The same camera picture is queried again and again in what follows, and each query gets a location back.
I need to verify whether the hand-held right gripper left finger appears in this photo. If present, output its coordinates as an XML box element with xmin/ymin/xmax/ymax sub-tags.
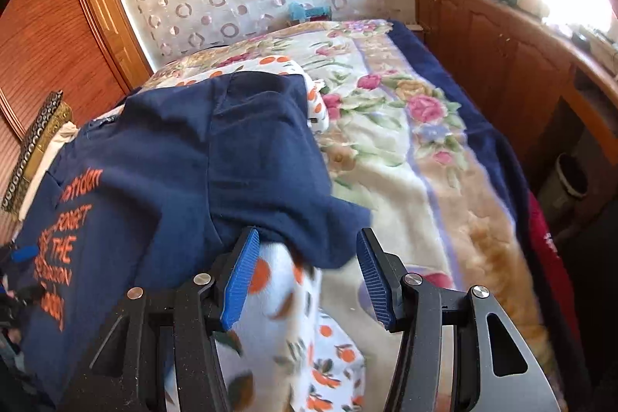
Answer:
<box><xmin>58</xmin><ymin>226</ymin><xmax>261</xmax><ymax>412</ymax></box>

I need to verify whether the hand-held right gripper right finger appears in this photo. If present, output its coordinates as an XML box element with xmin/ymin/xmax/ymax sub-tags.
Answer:
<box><xmin>356</xmin><ymin>227</ymin><xmax>563</xmax><ymax>412</ymax></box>

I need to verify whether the navy t-shirt with orange print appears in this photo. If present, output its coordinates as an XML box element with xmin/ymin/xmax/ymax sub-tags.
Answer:
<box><xmin>12</xmin><ymin>71</ymin><xmax>372</xmax><ymax>408</ymax></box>

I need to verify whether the floral plush blanket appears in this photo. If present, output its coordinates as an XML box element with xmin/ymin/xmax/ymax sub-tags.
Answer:
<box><xmin>145</xmin><ymin>20</ymin><xmax>594</xmax><ymax>412</ymax></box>

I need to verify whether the brown patterned folded cloth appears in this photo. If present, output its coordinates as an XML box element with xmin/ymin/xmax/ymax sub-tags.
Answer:
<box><xmin>0</xmin><ymin>90</ymin><xmax>73</xmax><ymax>215</ymax></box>

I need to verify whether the red cloth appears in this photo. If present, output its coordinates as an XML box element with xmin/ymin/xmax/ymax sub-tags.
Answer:
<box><xmin>526</xmin><ymin>192</ymin><xmax>582</xmax><ymax>345</ymax></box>

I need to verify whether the wooden slatted wardrobe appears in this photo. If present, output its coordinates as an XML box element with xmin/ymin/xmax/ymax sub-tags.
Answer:
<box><xmin>0</xmin><ymin>0</ymin><xmax>155</xmax><ymax>244</ymax></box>

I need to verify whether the long wooden cabinet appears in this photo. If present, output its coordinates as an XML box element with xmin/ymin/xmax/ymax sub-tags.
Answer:
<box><xmin>413</xmin><ymin>0</ymin><xmax>618</xmax><ymax>239</ymax></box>

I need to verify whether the blue toy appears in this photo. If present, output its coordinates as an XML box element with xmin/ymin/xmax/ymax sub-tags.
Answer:
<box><xmin>289</xmin><ymin>3</ymin><xmax>331</xmax><ymax>25</ymax></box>

